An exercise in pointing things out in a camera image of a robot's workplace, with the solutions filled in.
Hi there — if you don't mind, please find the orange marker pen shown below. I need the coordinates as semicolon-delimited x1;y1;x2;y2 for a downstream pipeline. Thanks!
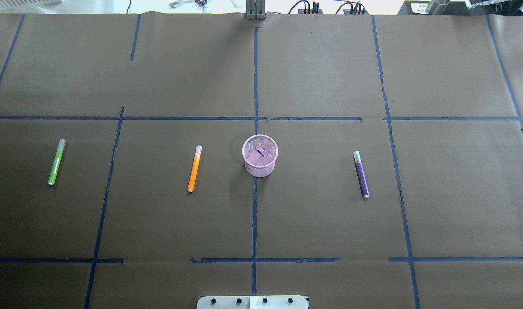
187;145;203;194

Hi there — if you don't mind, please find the purple marker pen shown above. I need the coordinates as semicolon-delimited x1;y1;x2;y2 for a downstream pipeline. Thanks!
352;151;370;198

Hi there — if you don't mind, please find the green marker pen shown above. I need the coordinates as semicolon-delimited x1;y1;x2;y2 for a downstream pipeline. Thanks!
47;139;67;186

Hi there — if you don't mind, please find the pink mesh pen holder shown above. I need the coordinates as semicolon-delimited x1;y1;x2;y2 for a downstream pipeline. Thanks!
241;134;279;178

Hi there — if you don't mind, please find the aluminium frame post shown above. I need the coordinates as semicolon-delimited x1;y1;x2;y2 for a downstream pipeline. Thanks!
245;0;266;20

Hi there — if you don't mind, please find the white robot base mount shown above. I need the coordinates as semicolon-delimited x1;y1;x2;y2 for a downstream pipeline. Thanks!
196;295;310;309

